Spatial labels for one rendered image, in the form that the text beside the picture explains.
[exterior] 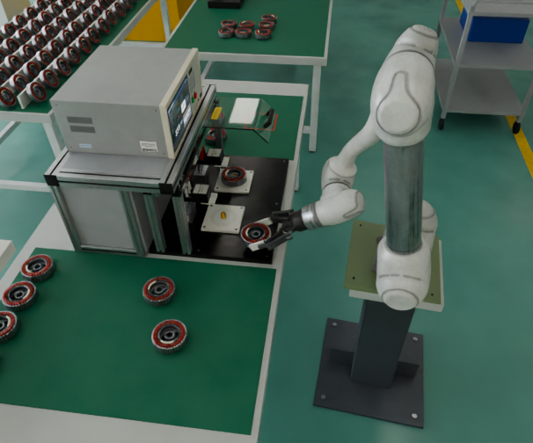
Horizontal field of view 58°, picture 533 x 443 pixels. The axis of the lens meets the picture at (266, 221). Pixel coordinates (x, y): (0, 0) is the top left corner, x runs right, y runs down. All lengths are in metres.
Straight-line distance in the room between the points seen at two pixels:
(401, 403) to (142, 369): 1.24
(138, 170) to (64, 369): 0.67
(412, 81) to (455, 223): 2.17
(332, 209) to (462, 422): 1.22
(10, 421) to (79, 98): 0.99
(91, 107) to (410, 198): 1.03
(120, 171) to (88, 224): 0.28
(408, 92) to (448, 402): 1.65
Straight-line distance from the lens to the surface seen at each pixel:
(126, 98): 1.67
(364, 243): 1.86
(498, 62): 3.96
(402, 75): 1.15
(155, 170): 1.66
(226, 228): 1.88
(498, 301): 2.88
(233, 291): 1.71
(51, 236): 2.09
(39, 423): 1.61
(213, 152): 2.05
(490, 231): 3.26
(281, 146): 2.37
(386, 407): 2.35
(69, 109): 1.74
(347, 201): 1.60
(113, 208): 1.77
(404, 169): 1.26
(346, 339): 2.49
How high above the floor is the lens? 2.08
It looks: 43 degrees down
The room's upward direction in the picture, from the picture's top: 1 degrees counter-clockwise
